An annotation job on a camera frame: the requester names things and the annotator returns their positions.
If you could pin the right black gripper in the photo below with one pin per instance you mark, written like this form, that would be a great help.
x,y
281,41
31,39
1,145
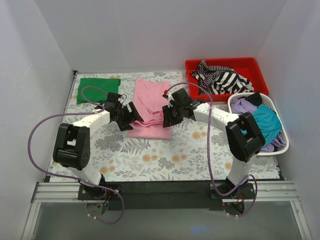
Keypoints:
x,y
173,112

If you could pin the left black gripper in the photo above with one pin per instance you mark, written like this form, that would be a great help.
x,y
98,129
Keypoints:
x,y
125,115

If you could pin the pink t-shirt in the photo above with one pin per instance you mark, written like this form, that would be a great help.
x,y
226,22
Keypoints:
x,y
148,100

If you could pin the green t-shirt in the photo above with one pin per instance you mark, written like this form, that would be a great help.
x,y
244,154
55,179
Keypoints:
x,y
107,85

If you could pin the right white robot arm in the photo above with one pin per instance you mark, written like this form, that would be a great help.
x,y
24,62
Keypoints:
x,y
244,136

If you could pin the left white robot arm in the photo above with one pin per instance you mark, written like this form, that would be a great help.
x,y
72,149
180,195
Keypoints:
x,y
72,147

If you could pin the black white striped shirt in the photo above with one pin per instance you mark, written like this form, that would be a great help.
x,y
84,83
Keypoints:
x,y
220,80

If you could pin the lavender t-shirt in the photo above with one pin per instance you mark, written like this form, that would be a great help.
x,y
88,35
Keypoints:
x,y
241,106

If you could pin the black garment in basket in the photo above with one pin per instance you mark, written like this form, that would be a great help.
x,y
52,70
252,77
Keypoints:
x,y
255,99

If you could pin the red plastic bin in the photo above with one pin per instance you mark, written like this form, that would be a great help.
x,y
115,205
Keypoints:
x,y
245,66

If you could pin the teal t-shirt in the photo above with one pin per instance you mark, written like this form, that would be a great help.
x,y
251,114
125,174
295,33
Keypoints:
x,y
268,123

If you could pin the white laundry basket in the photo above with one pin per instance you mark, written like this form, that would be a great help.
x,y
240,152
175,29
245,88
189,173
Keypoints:
x,y
266,101

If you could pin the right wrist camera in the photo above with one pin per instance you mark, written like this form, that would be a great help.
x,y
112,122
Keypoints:
x,y
168,96

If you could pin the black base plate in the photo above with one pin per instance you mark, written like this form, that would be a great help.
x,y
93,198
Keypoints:
x,y
162,195

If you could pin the aluminium frame rail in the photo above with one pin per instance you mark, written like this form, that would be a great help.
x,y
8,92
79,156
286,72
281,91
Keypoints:
x,y
58,213

